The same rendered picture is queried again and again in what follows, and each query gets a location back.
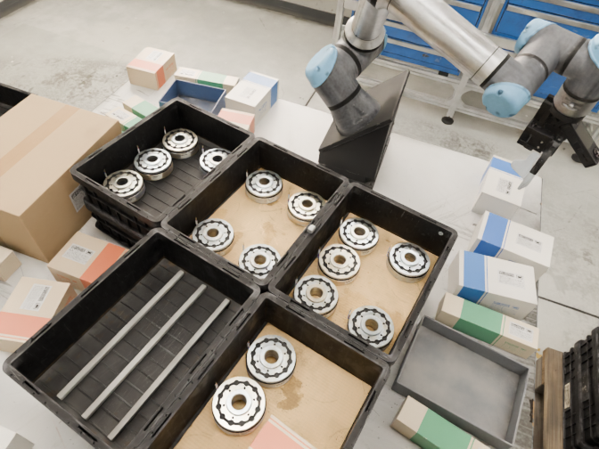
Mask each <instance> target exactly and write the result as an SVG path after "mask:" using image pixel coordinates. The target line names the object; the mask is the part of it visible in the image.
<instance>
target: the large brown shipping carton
mask: <svg viewBox="0 0 599 449"><path fill-rule="evenodd" d="M121 133H122V130H121V127H120V124H119V121H118V120H117V119H115V118H109V117H106V116H104V115H100V114H97V113H94V112H91V111H88V110H83V109H80V108H77V107H74V106H70V105H68V104H65V103H62V102H57V101H54V100H50V99H47V98H45V97H42V96H38V95H35V94H31V95H29V96H28V97H27V98H25V99H24V100H23V101H21V102H20V103H18V104H17V105H16V106H14V107H13V108H12V109H10V110H9V111H7V112H6V113H5V114H4V115H3V116H2V117H0V246H3V247H5V248H8V249H11V250H14V251H17V252H19V253H21V254H24V255H26V256H29V257H33V258H35V259H38V260H41V261H43V262H46V263H48V264H49V263H50V261H51V260H52V259H53V258H54V257H55V256H56V255H57V254H58V252H59V251H60V250H61V249H62V248H63V247H64V246H65V245H66V243H67V242H68V241H69V240H70V239H71V238H72V237H73V236H74V234H75V233H76V232H78V231H79V230H80V229H81V228H82V227H83V226H84V225H85V224H86V222H87V221H88V220H89V219H90V218H91V217H92V215H91V214H92V211H90V210H88V209H87V208H86V205H85V203H84V201H83V199H84V196H85V193H84V192H83V191H81V190H80V189H79V186H80V184H79V183H78V182H76V181H75V180H73V178H72V175H71V173H70V169H71V168H72V167H73V166H74V165H76V164H77V163H79V161H81V160H82V159H84V158H86V157H87V156H89V155H90V154H91V153H93V152H94V151H96V150H98V149H99V148H101V147H102V146H104V145H105V144H106V143H108V142H109V141H111V140H112V139H114V138H115V137H117V136H118V135H120V134H121Z"/></svg>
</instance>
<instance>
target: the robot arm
mask: <svg viewBox="0 0 599 449"><path fill-rule="evenodd" d="M389 12H390V13H391V14H392V15H393V16H394V17H396V18H397V19H398V20H400V21H401V22H402V23H403V24H404V25H406V26H407V27H408V28H409V29H411V30H412V31H413V32H414V33H415V34H416V35H417V36H418V37H420V38H421V39H422V40H423V41H424V42H426V43H427V44H428V45H430V46H431V47H432V48H433V49H434V50H436V51H437V52H438V53H439V54H441V55H442V56H443V57H444V58H446V59H447V60H448V61H449V62H451V63H452V64H453V65H454V66H455V67H457V68H458V69H459V70H460V71H462V72H463V73H464V74H465V75H466V76H467V77H468V78H469V79H471V80H472V81H473V82H474V83H475V84H477V85H478V86H480V87H481V88H482V89H483V90H484V91H485V92H484V94H483V95H482V103H483V105H485V106H486V110H487V111H488V112H489V113H491V114H492V115H494V116H496V117H499V118H510V117H512V116H514V115H516V114H517V113H518V112H519V111H520V110H521V108H522V107H523V106H524V105H526V104H527V103H528V102H529V100H530V98H531V97H532V95H533V94H534V93H535V92H536V91H537V90H538V89H539V87H541V85H542V84H543V83H544V82H545V81H546V79H547V78H548V77H549V76H550V74H551V73H552V72H555V73H557V74H559V75H561V76H564V77H566V80H565V81H564V83H563V84H562V86H561V88H560V89H559V91H558V92H557V94H556V96H554V95H552V94H549V95H548V96H547V97H546V98H545V100H544V101H543V102H542V104H541V106H540V108H539V110H538V111H537V113H536V115H535V116H534V118H533V119H532V120H531V121H530V122H529V124H528V125H527V126H526V128H525V130H524V131H523V133H522V134H521V136H520V138H519V139H518V141H517V143H518V144H520V145H522V146H524V148H526V149H527V150H529V151H532V150H534V151H537V152H539V153H541V152H543V153H542V154H541V156H540V155H539V154H538V153H536V152H533V153H531V154H530V155H529V156H528V157H527V158H526V159H515V160H514V161H513V162H512V164H511V167H512V169H513V170H514V171H515V172H516V173H517V174H518V175H519V176H520V177H521V178H522V179H523V181H522V182H521V184H520V185H519V187H518V188H517V189H518V190H520V189H522V188H524V187H526V186H528V185H529V183H530V182H531V180H532V179H533V178H534V177H535V175H536V174H537V172H538V171H539V170H540V168H541V167H543V165H544V164H545V163H546V161H547V159H548V158H549V157H552V156H553V155H554V153H555V152H556V150H557V149H558V148H559V146H560V145H561V144H562V142H563V141H565V140H566V139H567V140H568V141H569V143H570V145H571V147H572V149H573V150H574V151H575V152H576V154H577V156H578V158H579V159H580V161H581V163H582V164H583V166H584V167H585V168H588V167H593V166H596V165H597V164H598V162H599V148H598V147H597V145H596V143H595V141H594V139H593V138H592V136H591V135H590V134H589V132H588V131H587V128H586V127H585V125H584V124H583V122H582V120H583V118H584V117H585V116H586V115H587V114H588V113H589V112H590V111H591V110H592V109H593V108H594V106H595V105H596V104H597V102H598V101H599V34H597V35H596V36H595V37H594V38H592V39H587V38H585V37H582V36H580V35H578V34H576V33H573V32H571V31H569V30H567V29H564V28H562V27H560V26H558V25H557V24H556V23H553V22H549V21H547V20H542V19H539V18H537V19H534V20H532V21H531V22H530V23H529V24H528V25H527V26H526V27H525V29H524V30H523V31H522V32H521V34H520V36H519V38H518V40H517V41H516V44H515V46H514V52H515V53H517V55H516V56H515V57H514V58H513V57H512V56H511V55H510V54H508V53H507V52H505V51H504V50H503V49H502V48H501V47H499V46H498V45H497V44H495V43H494V42H493V41H492V40H491V39H489V38H488V37H487V36H485V35H484V34H483V33H482V32H481V31H479V30H478V29H477V28H475V27H474V26H473V25H472V24H471V23H470V22H469V21H468V20H466V19H465V18H464V17H463V16H462V15H460V14H459V13H458V12H456V11H455V10H454V9H453V8H452V7H450V6H449V5H448V4H446V3H445V2H444V1H443V0H358V4H357V8H356V12H355V15H354V16H353V17H351V18H350V19H349V20H348V22H347V24H346V27H345V29H344V33H343V36H342V37H341V39H340V40H339V41H338V42H337V43H336V44H335V45H327V46H325V47H324V48H322V49H321V50H320V51H319V52H318V53H316V55H315V56H314V57H313V58H312V59H311V60H310V62H309V63H308V65H307V67H306V71H305V75H306V77H307V79H308V81H309V83H310V85H311V86H312V87H313V88H314V89H315V90H316V92H317V93H318V95H319V96H320V98H321V99H322V100H323V102H324V104H325V105H326V106H327V108H328V109H329V110H330V112H331V113H332V118H333V121H334V124H335V127H336V129H337V131H338V132H339V134H340V135H351V134H354V133H355V132H357V131H359V130H360V129H362V128H363V127H365V126H366V125H368V124H369V123H370V122H371V121H372V120H373V119H374V118H375V117H376V116H377V114H378V113H379V111H380V109H381V105H380V104H379V103H378V101H377V100H376V99H375V98H373V97H372V96H371V95H370V94H369V93H368V92H366V91H365V90H364V89H363V88H362V87H361V86H360V84H359V83H358V82H357V77H358V76H359V75H360V74H361V73H362V72H363V71H364V70H365V69H366V68H367V67H368V66H369V65H370V64H371V62H372V61H373V60H374V59H375V58H377V57H378V56H379V55H380V54H381V53H382V51H383V49H384V48H385V46H386V44H387V41H388V36H387V34H385V33H386V29H385V28H384V26H383V25H384V23H385V21H386V19H387V17H388V14H389ZM537 158H538V160H537V162H536V163H535V164H534V166H533V167H532V165H533V163H534V162H535V160H536V159H537Z"/></svg>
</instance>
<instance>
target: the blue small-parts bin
mask: <svg viewBox="0 0 599 449"><path fill-rule="evenodd" d="M225 97H226V90H225V89H222V88H217V87H213V86H205V85H201V84H196V83H192V82H188V81H184V80H179V79H175V80H174V82H173V83H172V84H171V86H170V87H169V88H168V90H167V91H166V92H165V93H164V95H162V97H161V98H160V99H159V106H160V107H161V106H162V105H164V104H165V103H167V102H169V101H170V100H171V99H173V98H181V99H183V100H185V101H187V102H190V103H192V104H194V105H196V106H198V107H200V108H202V109H204V110H206V111H209V112H211V113H213V114H215V115H217V116H218V114H219V112H220V111H221V110H222V108H226V101H225Z"/></svg>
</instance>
